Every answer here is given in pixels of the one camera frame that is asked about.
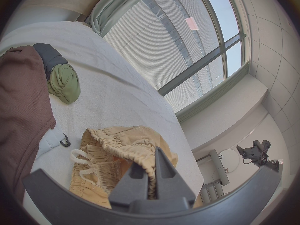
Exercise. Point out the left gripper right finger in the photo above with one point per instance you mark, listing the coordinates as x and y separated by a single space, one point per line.
173 186

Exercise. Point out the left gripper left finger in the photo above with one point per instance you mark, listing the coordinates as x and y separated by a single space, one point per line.
127 190

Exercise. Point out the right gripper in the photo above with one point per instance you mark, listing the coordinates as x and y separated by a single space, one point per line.
254 153

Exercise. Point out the tan shorts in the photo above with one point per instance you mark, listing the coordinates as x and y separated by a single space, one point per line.
131 137

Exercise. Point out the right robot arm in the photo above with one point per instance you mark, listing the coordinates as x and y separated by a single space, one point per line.
271 165

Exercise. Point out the white garment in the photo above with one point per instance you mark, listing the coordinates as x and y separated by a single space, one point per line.
50 139

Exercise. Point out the green garment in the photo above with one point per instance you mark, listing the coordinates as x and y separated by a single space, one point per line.
66 85

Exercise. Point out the window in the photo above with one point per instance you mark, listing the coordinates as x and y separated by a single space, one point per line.
164 43

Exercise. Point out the brown shorts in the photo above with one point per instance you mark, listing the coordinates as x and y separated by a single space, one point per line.
21 90

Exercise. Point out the black garment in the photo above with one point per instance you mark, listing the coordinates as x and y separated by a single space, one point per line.
50 55

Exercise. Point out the grey-green curtain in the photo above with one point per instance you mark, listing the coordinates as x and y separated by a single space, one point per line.
100 15

